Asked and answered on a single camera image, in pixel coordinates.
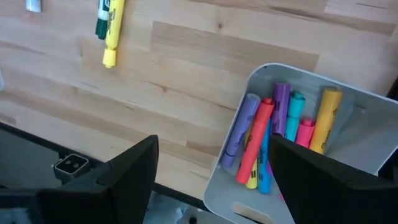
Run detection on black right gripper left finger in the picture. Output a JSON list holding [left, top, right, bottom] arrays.
[[62, 134, 160, 224]]

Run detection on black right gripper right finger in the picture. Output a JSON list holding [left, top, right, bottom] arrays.
[[269, 134, 385, 224]]

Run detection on blue highlighter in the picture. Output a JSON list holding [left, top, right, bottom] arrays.
[[257, 119, 272, 194]]

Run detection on pink highlighter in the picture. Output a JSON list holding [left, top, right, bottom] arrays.
[[294, 119, 315, 149]]

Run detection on red-orange highlighter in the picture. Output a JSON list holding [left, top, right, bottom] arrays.
[[235, 98, 275, 185]]

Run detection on orange-yellow highlighter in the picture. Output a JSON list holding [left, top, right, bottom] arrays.
[[309, 88, 343, 155]]

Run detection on teal highlighter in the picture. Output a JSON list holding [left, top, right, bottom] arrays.
[[284, 90, 306, 142]]

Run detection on purple highlighter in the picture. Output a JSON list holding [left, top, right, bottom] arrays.
[[270, 82, 292, 138]]

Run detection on lavender highlighter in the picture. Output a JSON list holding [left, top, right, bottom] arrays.
[[220, 93, 261, 169]]

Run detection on green dry-erase marker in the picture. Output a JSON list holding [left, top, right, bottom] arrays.
[[95, 0, 111, 40]]

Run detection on white object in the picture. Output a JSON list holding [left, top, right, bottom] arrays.
[[25, 0, 42, 13]]

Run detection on white plastic bin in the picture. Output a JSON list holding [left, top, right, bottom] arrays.
[[203, 62, 398, 224]]

